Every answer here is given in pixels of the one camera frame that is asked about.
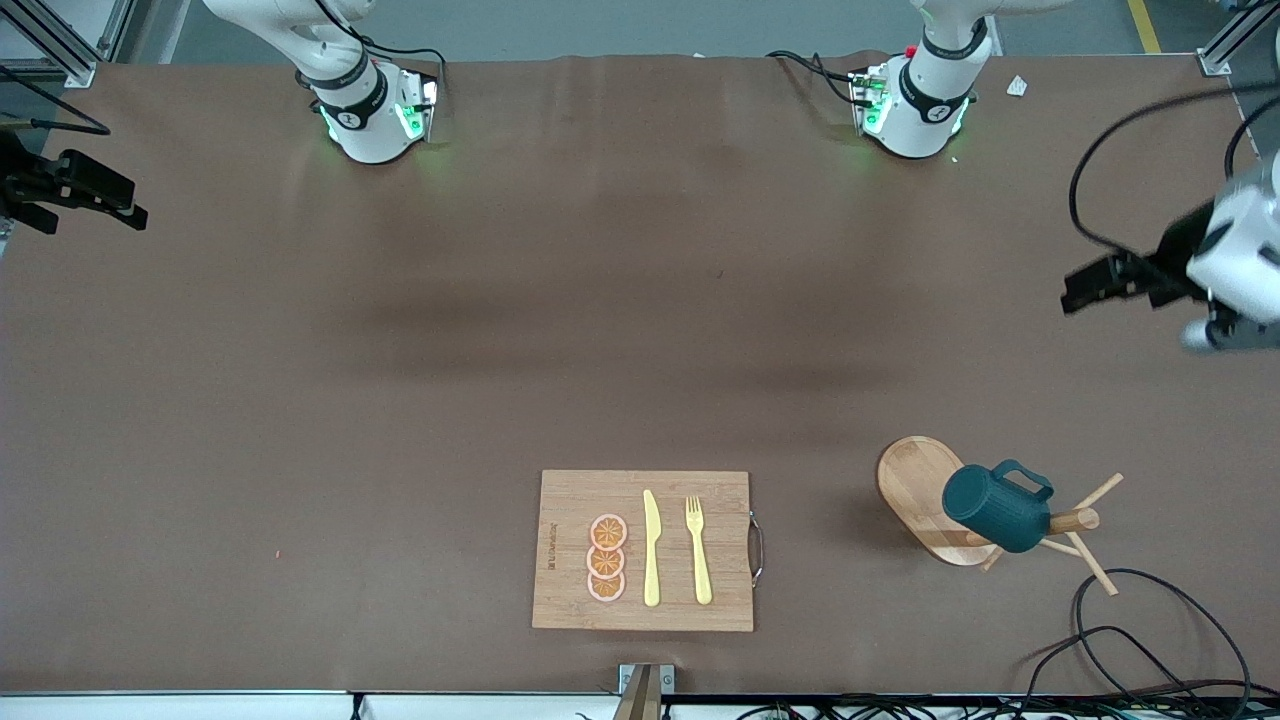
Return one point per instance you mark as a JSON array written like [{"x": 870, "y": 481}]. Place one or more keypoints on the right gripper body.
[{"x": 22, "y": 185}]

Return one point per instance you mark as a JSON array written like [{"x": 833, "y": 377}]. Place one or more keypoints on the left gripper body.
[{"x": 1178, "y": 252}]

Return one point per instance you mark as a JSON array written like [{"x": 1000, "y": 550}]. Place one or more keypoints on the dark teal mug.
[{"x": 990, "y": 505}]

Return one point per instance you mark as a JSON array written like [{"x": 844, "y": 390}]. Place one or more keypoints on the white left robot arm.
[{"x": 920, "y": 110}]

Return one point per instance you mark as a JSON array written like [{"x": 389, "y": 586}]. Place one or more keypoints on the white paper scrap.
[{"x": 1017, "y": 86}]

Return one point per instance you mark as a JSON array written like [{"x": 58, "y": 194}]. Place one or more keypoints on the brown table cover sheet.
[{"x": 300, "y": 400}]

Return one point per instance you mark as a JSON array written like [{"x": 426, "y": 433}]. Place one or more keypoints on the wooden mug tree stand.
[{"x": 915, "y": 490}]

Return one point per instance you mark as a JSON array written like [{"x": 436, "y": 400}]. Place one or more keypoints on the yellow plastic fork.
[{"x": 700, "y": 570}]

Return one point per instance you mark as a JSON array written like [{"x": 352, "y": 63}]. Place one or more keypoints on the yellow plastic knife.
[{"x": 652, "y": 560}]

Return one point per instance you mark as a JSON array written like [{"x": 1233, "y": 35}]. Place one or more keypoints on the orange slice toy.
[
  {"x": 605, "y": 562},
  {"x": 608, "y": 531},
  {"x": 606, "y": 588}
]

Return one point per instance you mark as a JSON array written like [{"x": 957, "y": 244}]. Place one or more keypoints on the bamboo cutting board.
[{"x": 570, "y": 600}]

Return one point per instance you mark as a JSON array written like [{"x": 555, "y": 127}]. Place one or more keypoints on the aluminium frame profile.
[
  {"x": 1225, "y": 50},
  {"x": 70, "y": 60}
]

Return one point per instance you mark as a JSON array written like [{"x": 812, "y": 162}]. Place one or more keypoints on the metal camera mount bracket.
[{"x": 645, "y": 690}]

